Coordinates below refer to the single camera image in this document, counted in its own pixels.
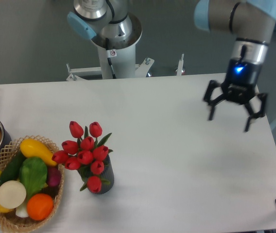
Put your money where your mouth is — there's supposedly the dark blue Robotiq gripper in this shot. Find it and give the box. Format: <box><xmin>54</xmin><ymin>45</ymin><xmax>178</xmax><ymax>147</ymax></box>
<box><xmin>203</xmin><ymin>59</ymin><xmax>268</xmax><ymax>133</ymax></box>

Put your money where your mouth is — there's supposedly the red tulip bouquet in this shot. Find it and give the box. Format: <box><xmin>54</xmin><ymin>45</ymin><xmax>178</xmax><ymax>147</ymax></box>
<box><xmin>52</xmin><ymin>120</ymin><xmax>114</xmax><ymax>194</ymax></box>

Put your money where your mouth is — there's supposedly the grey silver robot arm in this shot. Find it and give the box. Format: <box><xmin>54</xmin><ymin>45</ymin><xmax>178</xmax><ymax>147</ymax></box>
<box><xmin>67</xmin><ymin>0</ymin><xmax>276</xmax><ymax>128</ymax></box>

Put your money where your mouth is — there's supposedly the dark grey ribbed vase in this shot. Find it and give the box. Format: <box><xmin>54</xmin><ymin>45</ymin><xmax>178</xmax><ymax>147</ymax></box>
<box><xmin>78</xmin><ymin>155</ymin><xmax>114</xmax><ymax>194</ymax></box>

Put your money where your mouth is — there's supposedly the purple toy radish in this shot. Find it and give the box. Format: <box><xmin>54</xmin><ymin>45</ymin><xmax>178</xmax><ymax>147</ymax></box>
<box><xmin>46</xmin><ymin>167</ymin><xmax>61</xmax><ymax>187</ymax></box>

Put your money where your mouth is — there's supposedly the yellow toy squash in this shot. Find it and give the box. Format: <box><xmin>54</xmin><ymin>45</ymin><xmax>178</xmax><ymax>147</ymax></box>
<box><xmin>20</xmin><ymin>138</ymin><xmax>57</xmax><ymax>166</ymax></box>

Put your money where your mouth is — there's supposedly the green toy lettuce leaf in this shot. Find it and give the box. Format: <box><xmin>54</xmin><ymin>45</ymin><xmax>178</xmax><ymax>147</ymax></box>
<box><xmin>19</xmin><ymin>157</ymin><xmax>48</xmax><ymax>201</ymax></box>

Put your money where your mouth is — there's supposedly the orange toy fruit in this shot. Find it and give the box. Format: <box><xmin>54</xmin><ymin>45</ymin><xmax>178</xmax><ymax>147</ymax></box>
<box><xmin>27</xmin><ymin>193</ymin><xmax>53</xmax><ymax>221</ymax></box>

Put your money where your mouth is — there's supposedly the dark green toy cucumber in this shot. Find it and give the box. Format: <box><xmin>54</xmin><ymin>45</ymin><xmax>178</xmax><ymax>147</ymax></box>
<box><xmin>0</xmin><ymin>150</ymin><xmax>26</xmax><ymax>186</ymax></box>

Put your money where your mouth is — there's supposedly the white green toy leek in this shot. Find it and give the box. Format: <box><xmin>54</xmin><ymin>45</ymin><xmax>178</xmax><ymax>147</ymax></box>
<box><xmin>16</xmin><ymin>201</ymin><xmax>29</xmax><ymax>218</ymax></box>

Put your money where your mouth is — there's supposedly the white toy onion slice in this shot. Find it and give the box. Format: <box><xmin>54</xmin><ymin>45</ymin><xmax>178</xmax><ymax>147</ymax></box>
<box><xmin>0</xmin><ymin>181</ymin><xmax>26</xmax><ymax>209</ymax></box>

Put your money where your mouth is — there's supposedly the woven wicker basket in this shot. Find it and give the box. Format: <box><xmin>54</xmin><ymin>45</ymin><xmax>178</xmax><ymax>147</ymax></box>
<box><xmin>0</xmin><ymin>135</ymin><xmax>64</xmax><ymax>233</ymax></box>

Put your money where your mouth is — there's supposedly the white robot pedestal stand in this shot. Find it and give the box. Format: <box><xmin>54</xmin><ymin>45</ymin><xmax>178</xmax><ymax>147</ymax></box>
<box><xmin>66</xmin><ymin>12</ymin><xmax>186</xmax><ymax>82</ymax></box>

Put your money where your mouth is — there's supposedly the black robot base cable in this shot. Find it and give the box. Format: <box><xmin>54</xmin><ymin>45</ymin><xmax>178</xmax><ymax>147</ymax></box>
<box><xmin>105</xmin><ymin>38</ymin><xmax>117</xmax><ymax>79</ymax></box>

